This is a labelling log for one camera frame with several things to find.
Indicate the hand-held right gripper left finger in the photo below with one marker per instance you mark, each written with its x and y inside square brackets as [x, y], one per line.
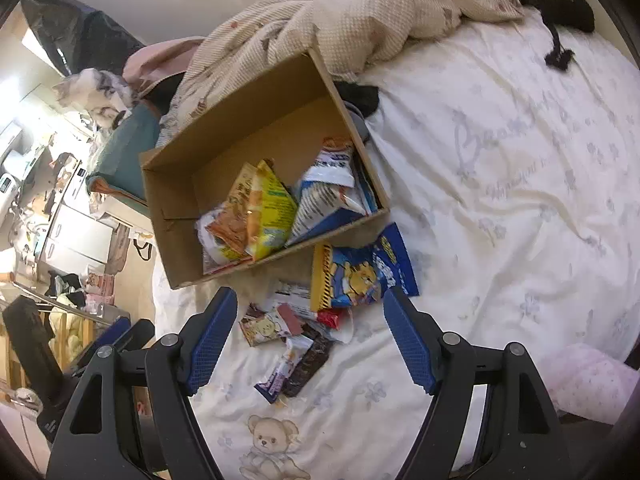
[212, 340]

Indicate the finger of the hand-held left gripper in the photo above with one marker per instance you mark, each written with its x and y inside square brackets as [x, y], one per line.
[115, 329]
[140, 335]

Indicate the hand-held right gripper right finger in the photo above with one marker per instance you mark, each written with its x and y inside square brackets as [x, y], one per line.
[410, 340]

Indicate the small bear print packet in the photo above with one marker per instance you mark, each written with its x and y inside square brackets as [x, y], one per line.
[260, 329]

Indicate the white stick sachet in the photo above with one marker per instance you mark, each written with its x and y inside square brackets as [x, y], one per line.
[281, 367]

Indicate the small red packet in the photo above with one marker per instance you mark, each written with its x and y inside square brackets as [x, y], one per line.
[331, 318]

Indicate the blue cat print packet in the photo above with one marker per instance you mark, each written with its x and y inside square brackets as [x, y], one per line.
[360, 270]

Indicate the silver white wrapper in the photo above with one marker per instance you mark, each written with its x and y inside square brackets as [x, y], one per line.
[292, 292]

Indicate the white crinkled snack packet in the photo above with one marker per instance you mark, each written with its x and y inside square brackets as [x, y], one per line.
[210, 242]

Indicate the orange snack packet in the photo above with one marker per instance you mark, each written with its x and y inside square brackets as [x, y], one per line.
[232, 227]

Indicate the yellow snack packet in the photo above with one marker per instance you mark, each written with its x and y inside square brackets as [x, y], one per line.
[272, 210]

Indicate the white and blue snack packet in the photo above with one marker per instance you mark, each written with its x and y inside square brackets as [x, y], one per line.
[325, 200]

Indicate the brown cardboard box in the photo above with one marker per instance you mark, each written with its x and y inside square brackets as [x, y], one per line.
[240, 125]

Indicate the yellow cloth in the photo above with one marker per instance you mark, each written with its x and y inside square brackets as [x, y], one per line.
[72, 332]

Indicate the black padded object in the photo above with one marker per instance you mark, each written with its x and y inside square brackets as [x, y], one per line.
[30, 345]

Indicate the white shopping bag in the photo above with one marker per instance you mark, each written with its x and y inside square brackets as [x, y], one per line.
[140, 250]

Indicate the white lower cabinets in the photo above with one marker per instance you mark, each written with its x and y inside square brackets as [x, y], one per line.
[80, 235]

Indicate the teal upholstered chair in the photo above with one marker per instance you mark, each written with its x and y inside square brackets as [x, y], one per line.
[127, 155]

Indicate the pink dotted pillow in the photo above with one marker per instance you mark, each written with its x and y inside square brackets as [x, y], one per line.
[590, 385]

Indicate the grey cloth item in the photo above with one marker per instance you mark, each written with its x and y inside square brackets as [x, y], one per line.
[359, 122]

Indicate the grey and white cat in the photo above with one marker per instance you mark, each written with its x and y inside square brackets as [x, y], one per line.
[97, 92]

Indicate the small black cloth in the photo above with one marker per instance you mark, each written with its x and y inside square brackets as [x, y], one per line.
[362, 97]

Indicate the pink blanket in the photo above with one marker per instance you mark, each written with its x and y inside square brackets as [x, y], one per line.
[155, 62]

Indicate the black hanging garment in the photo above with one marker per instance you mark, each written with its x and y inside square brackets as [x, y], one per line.
[75, 25]

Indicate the beige checked quilt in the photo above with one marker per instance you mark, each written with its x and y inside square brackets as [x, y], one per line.
[350, 15]

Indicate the metal rail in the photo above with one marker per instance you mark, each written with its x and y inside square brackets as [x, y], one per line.
[60, 301]

